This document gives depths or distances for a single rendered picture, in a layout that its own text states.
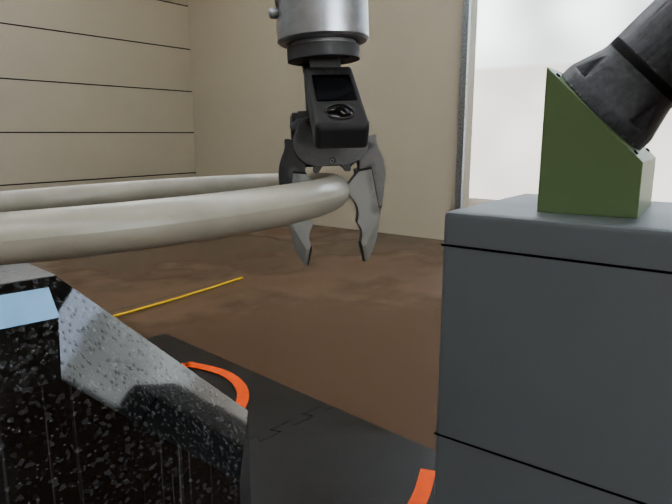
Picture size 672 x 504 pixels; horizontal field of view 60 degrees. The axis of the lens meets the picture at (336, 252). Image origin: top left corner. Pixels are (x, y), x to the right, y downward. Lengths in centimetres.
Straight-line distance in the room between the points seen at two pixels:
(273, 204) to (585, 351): 70
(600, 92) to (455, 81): 446
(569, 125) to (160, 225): 81
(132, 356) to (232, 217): 37
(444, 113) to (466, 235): 452
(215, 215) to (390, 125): 544
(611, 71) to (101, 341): 86
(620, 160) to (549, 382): 38
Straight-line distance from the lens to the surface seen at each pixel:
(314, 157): 57
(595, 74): 108
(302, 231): 57
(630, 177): 104
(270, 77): 678
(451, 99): 550
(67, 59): 687
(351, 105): 52
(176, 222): 37
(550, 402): 105
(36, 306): 67
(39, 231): 36
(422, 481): 179
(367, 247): 58
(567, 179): 106
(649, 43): 108
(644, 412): 102
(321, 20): 56
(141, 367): 73
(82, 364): 66
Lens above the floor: 98
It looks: 11 degrees down
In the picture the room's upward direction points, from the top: straight up
